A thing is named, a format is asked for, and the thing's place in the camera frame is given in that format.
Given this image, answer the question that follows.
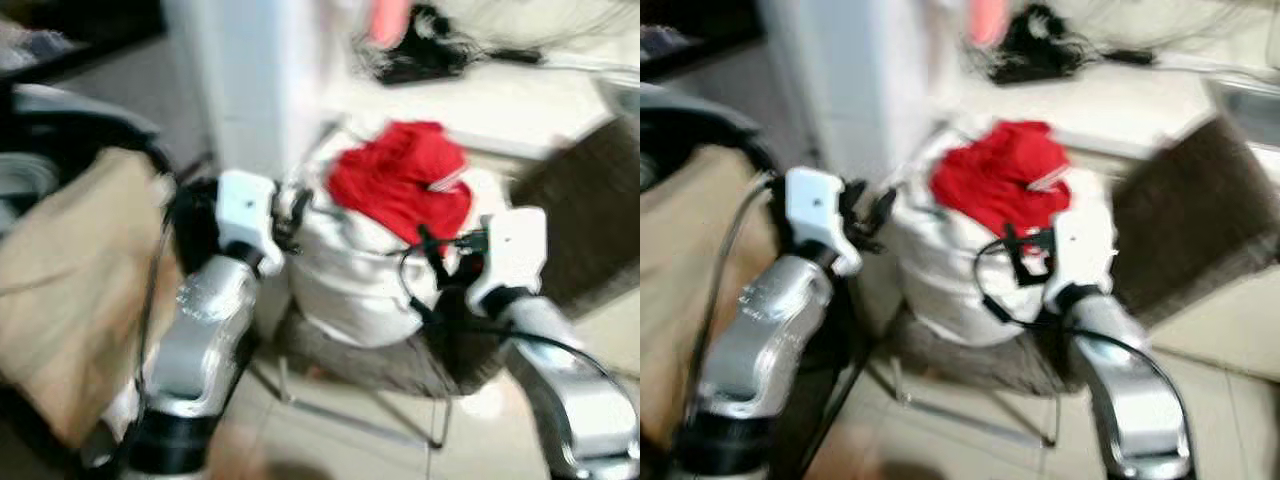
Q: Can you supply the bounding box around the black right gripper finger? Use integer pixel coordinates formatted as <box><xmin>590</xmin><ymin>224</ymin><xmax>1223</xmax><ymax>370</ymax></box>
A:
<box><xmin>417</xmin><ymin>224</ymin><xmax>450</xmax><ymax>293</ymax></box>
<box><xmin>1002</xmin><ymin>222</ymin><xmax>1035</xmax><ymax>287</ymax></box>

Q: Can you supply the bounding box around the red garment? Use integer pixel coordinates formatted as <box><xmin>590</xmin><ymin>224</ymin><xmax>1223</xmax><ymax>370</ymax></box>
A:
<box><xmin>326</xmin><ymin>120</ymin><xmax>474</xmax><ymax>247</ymax></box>
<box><xmin>929</xmin><ymin>119</ymin><xmax>1074</xmax><ymax>241</ymax></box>

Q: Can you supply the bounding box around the white laundry bag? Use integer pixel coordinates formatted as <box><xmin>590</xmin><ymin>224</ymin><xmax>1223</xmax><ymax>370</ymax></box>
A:
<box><xmin>884</xmin><ymin>126</ymin><xmax>1118</xmax><ymax>348</ymax></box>
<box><xmin>278</xmin><ymin>128</ymin><xmax>513</xmax><ymax>348</ymax></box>

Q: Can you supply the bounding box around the dark brown floor mat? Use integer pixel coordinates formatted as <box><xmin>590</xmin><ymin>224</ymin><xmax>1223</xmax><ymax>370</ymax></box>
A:
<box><xmin>1108</xmin><ymin>116</ymin><xmax>1280</xmax><ymax>329</ymax></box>
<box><xmin>508</xmin><ymin>118</ymin><xmax>641</xmax><ymax>313</ymax></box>

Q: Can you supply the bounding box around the brown cushioned metal chair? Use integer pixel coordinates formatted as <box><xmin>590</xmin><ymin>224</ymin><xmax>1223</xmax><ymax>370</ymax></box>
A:
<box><xmin>248</xmin><ymin>298</ymin><xmax>506</xmax><ymax>451</ymax></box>
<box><xmin>862</xmin><ymin>298</ymin><xmax>1093</xmax><ymax>448</ymax></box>

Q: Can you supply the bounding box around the white appliance cabinet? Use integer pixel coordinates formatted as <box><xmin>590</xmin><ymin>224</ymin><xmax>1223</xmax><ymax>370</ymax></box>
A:
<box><xmin>758</xmin><ymin>0</ymin><xmax>961</xmax><ymax>185</ymax></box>
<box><xmin>163</xmin><ymin>0</ymin><xmax>361</xmax><ymax>183</ymax></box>

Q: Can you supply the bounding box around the dark round washer drum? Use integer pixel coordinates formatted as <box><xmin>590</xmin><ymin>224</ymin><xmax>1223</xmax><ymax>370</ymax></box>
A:
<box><xmin>0</xmin><ymin>84</ymin><xmax>176</xmax><ymax>239</ymax></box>
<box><xmin>640</xmin><ymin>80</ymin><xmax>783</xmax><ymax>191</ymax></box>

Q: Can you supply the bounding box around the pink object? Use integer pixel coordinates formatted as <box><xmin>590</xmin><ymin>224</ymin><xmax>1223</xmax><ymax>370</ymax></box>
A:
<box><xmin>966</xmin><ymin>0</ymin><xmax>1013</xmax><ymax>48</ymax></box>
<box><xmin>366</xmin><ymin>0</ymin><xmax>413</xmax><ymax>48</ymax></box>

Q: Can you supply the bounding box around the grey metal tray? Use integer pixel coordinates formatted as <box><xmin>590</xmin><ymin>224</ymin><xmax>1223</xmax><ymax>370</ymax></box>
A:
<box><xmin>1203</xmin><ymin>72</ymin><xmax>1280</xmax><ymax>143</ymax></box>

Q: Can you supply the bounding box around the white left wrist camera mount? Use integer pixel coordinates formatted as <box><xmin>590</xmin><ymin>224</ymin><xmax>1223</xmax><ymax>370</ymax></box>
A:
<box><xmin>214</xmin><ymin>169</ymin><xmax>284</xmax><ymax>273</ymax></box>
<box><xmin>784</xmin><ymin>166</ymin><xmax>864</xmax><ymax>277</ymax></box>

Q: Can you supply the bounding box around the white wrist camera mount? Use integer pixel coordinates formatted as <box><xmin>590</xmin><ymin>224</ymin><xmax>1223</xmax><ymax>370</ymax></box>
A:
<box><xmin>784</xmin><ymin>166</ymin><xmax>864</xmax><ymax>277</ymax></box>
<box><xmin>214</xmin><ymin>169</ymin><xmax>284</xmax><ymax>273</ymax></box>
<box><xmin>466</xmin><ymin>206</ymin><xmax>550</xmax><ymax>313</ymax></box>
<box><xmin>1042</xmin><ymin>200</ymin><xmax>1118</xmax><ymax>307</ymax></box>

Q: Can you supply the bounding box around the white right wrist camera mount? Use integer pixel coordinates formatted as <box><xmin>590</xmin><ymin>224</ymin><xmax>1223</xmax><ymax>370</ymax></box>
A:
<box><xmin>1042</xmin><ymin>200</ymin><xmax>1118</xmax><ymax>307</ymax></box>
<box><xmin>466</xmin><ymin>206</ymin><xmax>550</xmax><ymax>313</ymax></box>

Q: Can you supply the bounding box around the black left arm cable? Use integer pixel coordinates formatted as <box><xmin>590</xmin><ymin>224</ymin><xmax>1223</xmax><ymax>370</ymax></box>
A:
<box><xmin>698</xmin><ymin>172</ymin><xmax>791</xmax><ymax>401</ymax></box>
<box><xmin>134</xmin><ymin>178</ymin><xmax>191</xmax><ymax>401</ymax></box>

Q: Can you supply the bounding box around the black cable bundle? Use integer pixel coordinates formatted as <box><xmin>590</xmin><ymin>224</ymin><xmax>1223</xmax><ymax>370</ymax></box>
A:
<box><xmin>984</xmin><ymin>3</ymin><xmax>1159</xmax><ymax>88</ymax></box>
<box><xmin>352</xmin><ymin>3</ymin><xmax>546</xmax><ymax>88</ymax></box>

